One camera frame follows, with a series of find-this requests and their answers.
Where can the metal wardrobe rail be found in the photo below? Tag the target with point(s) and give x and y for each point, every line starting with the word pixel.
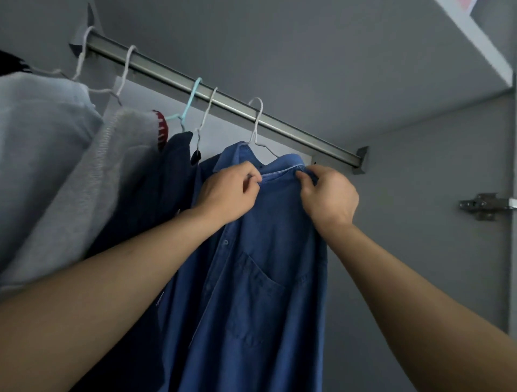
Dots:
pixel 282 127

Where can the light blue hanger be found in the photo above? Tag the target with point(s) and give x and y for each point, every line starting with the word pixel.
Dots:
pixel 190 103

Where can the pale pink hanger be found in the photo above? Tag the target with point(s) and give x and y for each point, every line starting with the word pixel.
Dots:
pixel 255 125

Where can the pale pink folded fabric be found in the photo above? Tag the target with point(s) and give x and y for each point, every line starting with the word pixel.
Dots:
pixel 466 5

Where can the grey sweater red stitching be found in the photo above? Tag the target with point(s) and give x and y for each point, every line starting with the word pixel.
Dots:
pixel 80 194

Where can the person's left hand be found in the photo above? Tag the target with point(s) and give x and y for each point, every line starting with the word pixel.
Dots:
pixel 228 194

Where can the person's right forearm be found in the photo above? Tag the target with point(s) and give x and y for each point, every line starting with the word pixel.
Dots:
pixel 424 323

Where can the person's left forearm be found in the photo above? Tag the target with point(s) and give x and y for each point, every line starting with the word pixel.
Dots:
pixel 89 307

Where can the metal door hinge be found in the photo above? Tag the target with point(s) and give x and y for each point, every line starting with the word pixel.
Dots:
pixel 482 206

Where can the white zip polo shirt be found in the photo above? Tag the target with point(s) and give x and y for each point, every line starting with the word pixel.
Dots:
pixel 40 141

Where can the navy Vacation logo t-shirt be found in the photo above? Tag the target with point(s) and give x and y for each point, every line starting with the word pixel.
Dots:
pixel 161 181

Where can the white wardrobe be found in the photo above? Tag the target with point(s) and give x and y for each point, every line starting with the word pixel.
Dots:
pixel 363 80

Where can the blue denim shirt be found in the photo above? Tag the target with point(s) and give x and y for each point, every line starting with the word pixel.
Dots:
pixel 250 290

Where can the person's right hand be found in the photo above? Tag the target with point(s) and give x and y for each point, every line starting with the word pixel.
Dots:
pixel 331 198

